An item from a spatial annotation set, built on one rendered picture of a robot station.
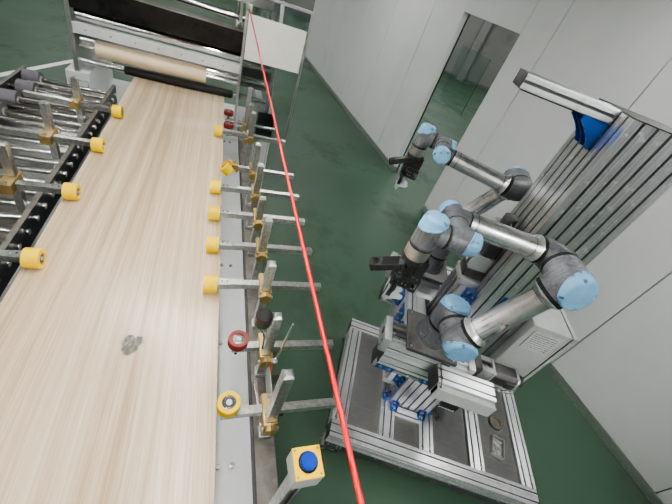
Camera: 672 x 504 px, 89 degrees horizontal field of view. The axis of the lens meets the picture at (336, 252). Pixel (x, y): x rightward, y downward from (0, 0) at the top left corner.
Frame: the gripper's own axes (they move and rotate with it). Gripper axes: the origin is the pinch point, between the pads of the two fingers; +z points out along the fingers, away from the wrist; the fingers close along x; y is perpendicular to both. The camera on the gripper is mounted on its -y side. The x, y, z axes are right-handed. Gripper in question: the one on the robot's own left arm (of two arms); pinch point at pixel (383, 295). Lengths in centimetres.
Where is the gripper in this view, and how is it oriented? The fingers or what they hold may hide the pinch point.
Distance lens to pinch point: 118.6
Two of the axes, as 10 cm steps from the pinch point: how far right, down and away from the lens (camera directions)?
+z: -3.0, 7.3, 6.2
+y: 9.4, 3.5, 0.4
